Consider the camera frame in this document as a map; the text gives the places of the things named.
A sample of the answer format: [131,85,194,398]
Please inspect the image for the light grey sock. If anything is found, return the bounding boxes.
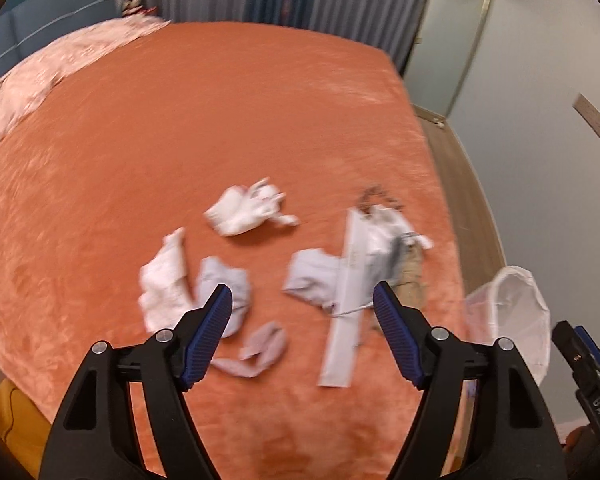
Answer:
[194,254,252,339]

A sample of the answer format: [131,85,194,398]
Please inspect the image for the blue padded headboard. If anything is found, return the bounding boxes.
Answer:
[0,0,122,77]

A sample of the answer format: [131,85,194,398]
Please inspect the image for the dark bead bracelet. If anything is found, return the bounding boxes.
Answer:
[354,184,406,217]

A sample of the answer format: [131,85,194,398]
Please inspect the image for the beige knotted stocking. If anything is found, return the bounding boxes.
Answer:
[394,243,426,310]

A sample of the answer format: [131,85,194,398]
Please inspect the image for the bedside clutter items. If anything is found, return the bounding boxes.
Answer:
[121,0,157,16]

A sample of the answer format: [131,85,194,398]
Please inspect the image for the white patterned wrapper strip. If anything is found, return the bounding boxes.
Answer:
[211,321,288,378]

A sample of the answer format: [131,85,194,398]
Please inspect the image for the white paper towel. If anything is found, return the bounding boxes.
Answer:
[138,228,195,334]

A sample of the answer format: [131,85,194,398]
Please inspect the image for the orange plush bed blanket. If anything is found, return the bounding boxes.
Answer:
[0,23,464,479]

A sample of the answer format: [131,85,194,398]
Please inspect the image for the gold framed standing mirror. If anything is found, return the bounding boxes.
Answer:
[404,0,492,118]

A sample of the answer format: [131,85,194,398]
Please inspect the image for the white glove red trim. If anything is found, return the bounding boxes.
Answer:
[204,178,300,237]

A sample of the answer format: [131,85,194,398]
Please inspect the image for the wall switch plate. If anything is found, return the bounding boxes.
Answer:
[572,93,600,139]

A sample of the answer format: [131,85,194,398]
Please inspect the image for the small white rolled sock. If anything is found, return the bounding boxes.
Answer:
[283,248,340,311]

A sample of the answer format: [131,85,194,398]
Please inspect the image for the pink floral quilt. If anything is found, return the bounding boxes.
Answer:
[0,15,169,142]

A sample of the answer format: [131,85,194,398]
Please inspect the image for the white bag lined trash bin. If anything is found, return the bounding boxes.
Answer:
[465,266,550,385]

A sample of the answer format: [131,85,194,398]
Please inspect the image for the white comb package envelope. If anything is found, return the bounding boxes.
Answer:
[317,208,368,388]

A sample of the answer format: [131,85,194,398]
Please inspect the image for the yellow cloth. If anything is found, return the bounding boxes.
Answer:
[0,379,50,479]

